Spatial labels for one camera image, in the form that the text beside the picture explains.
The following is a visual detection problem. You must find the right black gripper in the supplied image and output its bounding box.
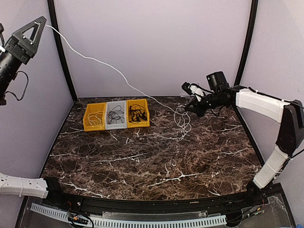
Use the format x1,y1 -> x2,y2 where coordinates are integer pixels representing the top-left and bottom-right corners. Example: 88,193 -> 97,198
185,91 -> 226,117

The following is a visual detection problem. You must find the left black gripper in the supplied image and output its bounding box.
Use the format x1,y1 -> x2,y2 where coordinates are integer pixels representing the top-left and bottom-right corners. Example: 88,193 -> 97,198
0,14 -> 49,98

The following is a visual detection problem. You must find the white cable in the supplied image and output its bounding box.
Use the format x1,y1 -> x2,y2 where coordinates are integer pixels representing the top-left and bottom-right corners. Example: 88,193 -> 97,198
87,113 -> 103,126
34,21 -> 192,141

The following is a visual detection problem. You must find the yellow plastic bin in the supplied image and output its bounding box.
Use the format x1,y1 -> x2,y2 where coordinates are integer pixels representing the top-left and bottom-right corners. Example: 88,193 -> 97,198
126,99 -> 150,128
83,103 -> 106,132

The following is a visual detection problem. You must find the thick black cable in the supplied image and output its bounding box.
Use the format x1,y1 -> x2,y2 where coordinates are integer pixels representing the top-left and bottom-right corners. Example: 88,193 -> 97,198
128,103 -> 148,124

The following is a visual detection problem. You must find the grey plastic bin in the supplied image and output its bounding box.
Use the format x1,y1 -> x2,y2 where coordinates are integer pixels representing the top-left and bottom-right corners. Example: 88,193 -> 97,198
104,100 -> 127,130

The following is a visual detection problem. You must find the thin black cable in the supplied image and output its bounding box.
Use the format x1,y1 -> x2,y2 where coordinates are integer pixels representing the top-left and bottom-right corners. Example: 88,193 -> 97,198
107,105 -> 125,124

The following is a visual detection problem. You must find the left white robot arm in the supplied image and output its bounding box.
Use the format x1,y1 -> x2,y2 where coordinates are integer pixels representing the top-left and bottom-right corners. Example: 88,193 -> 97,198
0,16 -> 48,199

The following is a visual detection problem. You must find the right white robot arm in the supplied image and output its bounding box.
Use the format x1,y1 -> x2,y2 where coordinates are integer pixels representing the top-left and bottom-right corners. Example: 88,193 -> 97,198
181,71 -> 304,206

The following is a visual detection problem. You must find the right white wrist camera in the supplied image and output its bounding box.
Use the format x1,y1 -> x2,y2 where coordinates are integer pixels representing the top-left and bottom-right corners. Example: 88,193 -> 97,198
181,82 -> 206,102

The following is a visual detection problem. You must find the left black frame post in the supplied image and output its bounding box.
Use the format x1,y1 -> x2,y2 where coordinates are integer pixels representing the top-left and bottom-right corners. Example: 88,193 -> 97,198
47,0 -> 78,103

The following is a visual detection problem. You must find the black frame post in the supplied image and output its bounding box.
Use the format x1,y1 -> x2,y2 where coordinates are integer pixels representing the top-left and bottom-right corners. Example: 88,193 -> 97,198
47,0 -> 78,103
234,0 -> 259,86

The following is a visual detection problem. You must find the black front rail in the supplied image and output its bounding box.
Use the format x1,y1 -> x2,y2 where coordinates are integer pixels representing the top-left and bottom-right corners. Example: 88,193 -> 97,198
40,182 -> 283,217

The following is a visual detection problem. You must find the right black frame post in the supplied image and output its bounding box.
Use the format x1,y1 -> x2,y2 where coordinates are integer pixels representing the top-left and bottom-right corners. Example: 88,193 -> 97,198
234,0 -> 259,86

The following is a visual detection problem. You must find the white slotted cable duct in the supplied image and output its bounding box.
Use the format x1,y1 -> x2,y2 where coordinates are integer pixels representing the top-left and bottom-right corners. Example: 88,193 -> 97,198
30,203 -> 227,228

